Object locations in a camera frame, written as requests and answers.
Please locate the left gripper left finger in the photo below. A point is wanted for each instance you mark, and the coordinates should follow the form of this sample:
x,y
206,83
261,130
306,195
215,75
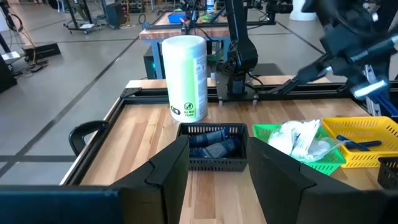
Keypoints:
x,y
155,186

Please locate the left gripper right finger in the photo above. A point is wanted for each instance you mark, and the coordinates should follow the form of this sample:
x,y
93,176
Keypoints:
x,y
280,186

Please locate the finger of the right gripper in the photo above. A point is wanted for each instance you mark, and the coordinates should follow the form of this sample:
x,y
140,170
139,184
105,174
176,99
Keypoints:
x,y
314,73
351,71

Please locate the dark blue tube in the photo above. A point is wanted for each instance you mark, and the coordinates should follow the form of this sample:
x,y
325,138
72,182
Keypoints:
x,y
206,137
217,149

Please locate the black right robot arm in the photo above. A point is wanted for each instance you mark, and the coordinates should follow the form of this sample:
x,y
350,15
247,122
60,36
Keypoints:
x,y
239,46

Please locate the green plastic basket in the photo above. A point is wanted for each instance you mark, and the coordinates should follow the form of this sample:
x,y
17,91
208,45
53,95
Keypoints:
x,y
326,166

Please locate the yellow plastic basket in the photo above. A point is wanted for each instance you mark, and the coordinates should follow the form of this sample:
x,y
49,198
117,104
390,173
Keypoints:
x,y
367,127

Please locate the black plastic basket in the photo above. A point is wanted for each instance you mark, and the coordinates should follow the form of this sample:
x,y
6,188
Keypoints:
x,y
217,165
388,174

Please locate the white green wipes canister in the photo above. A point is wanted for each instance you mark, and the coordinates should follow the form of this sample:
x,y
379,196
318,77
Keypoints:
x,y
183,77

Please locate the wood-topped workbench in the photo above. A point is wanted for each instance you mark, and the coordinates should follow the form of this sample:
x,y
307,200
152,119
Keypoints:
x,y
174,32

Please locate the blue plastic bin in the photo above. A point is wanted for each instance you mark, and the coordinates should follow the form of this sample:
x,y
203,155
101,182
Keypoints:
x,y
175,17

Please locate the black box on floor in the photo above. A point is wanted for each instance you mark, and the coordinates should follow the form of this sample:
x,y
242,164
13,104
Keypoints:
x,y
43,49

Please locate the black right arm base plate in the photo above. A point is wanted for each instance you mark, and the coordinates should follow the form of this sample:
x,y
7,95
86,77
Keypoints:
x,y
236,96

